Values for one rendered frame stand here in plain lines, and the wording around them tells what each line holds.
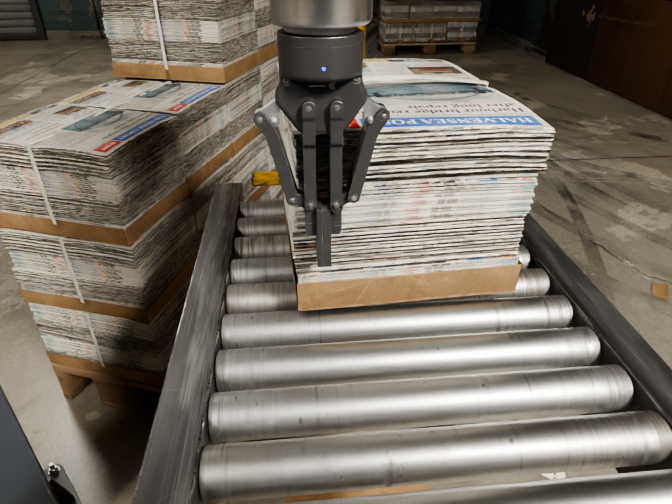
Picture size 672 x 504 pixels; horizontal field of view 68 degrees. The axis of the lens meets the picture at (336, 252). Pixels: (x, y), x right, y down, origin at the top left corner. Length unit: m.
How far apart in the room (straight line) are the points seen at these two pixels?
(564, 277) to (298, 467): 0.46
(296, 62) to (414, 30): 6.24
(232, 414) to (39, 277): 1.02
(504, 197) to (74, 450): 1.36
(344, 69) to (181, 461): 0.37
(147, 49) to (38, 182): 0.61
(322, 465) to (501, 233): 0.34
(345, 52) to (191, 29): 1.21
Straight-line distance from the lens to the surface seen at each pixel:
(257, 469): 0.49
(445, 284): 0.64
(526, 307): 0.69
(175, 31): 1.65
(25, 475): 1.28
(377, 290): 0.62
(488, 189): 0.60
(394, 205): 0.57
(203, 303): 0.67
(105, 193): 1.20
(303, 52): 0.44
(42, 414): 1.79
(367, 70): 0.80
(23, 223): 1.40
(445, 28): 6.78
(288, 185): 0.50
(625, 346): 0.67
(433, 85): 0.73
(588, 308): 0.71
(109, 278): 1.34
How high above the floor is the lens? 1.20
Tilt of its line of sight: 32 degrees down
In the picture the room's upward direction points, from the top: straight up
